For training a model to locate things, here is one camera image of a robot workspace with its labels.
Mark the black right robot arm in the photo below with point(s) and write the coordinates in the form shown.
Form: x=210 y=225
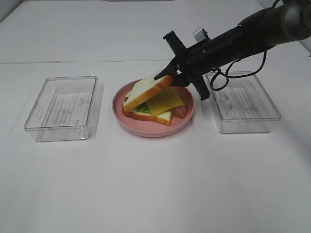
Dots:
x=257 y=33

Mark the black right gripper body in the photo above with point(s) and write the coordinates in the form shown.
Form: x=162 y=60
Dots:
x=206 y=55

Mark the yellow cheese slice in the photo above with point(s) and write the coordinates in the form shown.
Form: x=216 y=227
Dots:
x=163 y=101

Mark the green lettuce leaf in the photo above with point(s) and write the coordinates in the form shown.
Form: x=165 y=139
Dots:
x=143 y=108

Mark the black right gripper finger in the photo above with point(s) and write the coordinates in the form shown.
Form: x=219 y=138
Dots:
x=182 y=79
x=170 y=69

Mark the pink round plate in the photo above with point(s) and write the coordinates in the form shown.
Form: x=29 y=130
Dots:
x=149 y=128

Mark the left clear plastic container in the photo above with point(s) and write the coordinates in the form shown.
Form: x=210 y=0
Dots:
x=66 y=109

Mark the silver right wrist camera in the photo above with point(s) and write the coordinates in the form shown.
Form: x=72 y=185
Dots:
x=200 y=34

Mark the bread slice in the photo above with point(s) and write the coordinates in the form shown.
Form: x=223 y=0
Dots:
x=145 y=89
x=163 y=118

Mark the right clear plastic container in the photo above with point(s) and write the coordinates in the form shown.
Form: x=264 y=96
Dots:
x=243 y=106

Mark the clear plastic container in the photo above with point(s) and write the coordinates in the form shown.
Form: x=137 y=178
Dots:
x=243 y=106
x=66 y=109

